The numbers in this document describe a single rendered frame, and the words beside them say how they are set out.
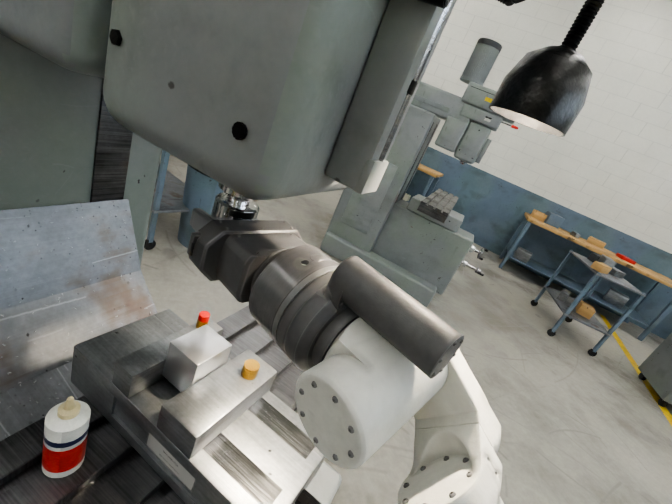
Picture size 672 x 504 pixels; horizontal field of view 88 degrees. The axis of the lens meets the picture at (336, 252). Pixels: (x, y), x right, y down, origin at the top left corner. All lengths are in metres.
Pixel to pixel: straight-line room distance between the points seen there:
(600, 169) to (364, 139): 6.69
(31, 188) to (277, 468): 0.55
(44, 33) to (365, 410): 0.36
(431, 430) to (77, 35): 0.41
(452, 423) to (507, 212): 6.57
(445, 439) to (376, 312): 0.13
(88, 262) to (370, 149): 0.60
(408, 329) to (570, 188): 6.69
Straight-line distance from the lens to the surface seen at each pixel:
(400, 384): 0.25
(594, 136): 6.92
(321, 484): 0.71
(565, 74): 0.37
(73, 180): 0.74
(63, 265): 0.75
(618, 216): 7.05
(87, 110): 0.71
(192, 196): 2.70
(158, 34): 0.32
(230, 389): 0.51
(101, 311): 0.78
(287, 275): 0.28
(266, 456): 0.51
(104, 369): 0.57
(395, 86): 0.29
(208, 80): 0.28
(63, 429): 0.50
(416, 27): 0.30
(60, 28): 0.37
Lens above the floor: 1.40
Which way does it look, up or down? 23 degrees down
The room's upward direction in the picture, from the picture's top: 23 degrees clockwise
